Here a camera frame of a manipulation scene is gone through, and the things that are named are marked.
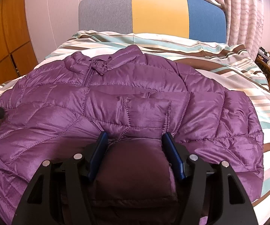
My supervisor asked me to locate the purple quilted puffer jacket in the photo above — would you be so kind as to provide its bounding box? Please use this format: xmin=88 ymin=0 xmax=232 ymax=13
xmin=0 ymin=45 xmax=264 ymax=224

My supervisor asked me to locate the orange wooden wardrobe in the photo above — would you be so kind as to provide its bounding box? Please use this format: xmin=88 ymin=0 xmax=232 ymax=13
xmin=0 ymin=0 xmax=38 ymax=84

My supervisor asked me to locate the striped duvet on bed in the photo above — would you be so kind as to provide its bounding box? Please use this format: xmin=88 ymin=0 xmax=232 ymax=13
xmin=0 ymin=29 xmax=270 ymax=208

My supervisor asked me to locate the grey yellow blue headboard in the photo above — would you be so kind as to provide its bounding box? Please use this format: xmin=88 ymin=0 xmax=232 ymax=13
xmin=78 ymin=0 xmax=227 ymax=43

